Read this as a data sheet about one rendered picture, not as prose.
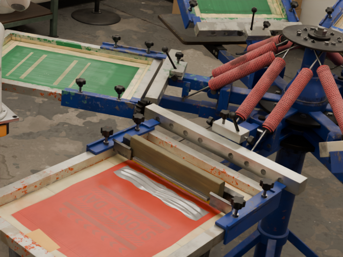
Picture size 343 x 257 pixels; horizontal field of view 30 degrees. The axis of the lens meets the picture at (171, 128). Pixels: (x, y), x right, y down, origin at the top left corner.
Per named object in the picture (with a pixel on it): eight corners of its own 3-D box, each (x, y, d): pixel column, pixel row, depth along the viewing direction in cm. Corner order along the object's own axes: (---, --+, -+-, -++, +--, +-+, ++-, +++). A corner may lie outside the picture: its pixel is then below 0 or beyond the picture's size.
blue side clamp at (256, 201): (225, 245, 189) (228, 226, 186) (212, 237, 192) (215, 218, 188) (278, 207, 210) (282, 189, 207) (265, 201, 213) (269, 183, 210)
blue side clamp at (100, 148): (95, 168, 219) (96, 150, 215) (84, 161, 221) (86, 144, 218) (153, 141, 240) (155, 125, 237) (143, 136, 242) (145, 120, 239)
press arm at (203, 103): (21, 83, 287) (21, 72, 285) (26, 79, 292) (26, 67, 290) (295, 135, 274) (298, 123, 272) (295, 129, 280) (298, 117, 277)
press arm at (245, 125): (229, 152, 229) (231, 140, 226) (216, 146, 232) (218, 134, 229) (255, 138, 241) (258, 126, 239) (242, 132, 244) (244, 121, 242)
